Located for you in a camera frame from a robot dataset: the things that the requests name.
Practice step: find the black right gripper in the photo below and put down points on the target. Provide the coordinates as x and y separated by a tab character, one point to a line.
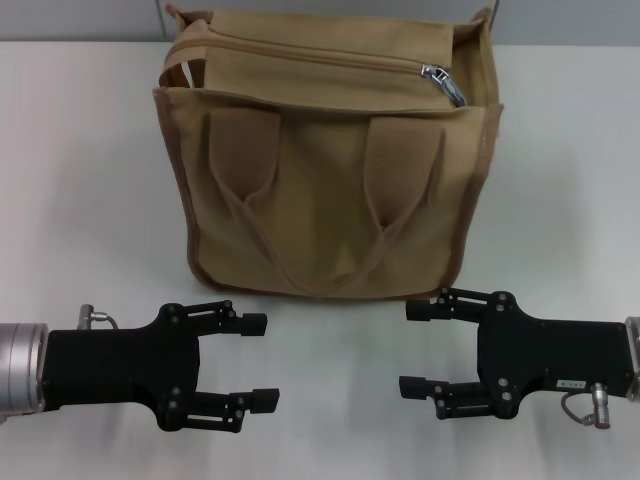
555	360

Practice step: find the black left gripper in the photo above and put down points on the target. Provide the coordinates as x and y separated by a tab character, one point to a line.
120	367

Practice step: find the khaki canvas food bag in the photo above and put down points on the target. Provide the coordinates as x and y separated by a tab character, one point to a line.
325	190

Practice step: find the silver metal zipper pull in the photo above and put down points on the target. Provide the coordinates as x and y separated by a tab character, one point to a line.
447	85

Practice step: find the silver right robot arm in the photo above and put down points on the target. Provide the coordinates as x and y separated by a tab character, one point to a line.
634	350

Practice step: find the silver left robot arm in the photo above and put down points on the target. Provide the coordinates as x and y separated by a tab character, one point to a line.
20	367

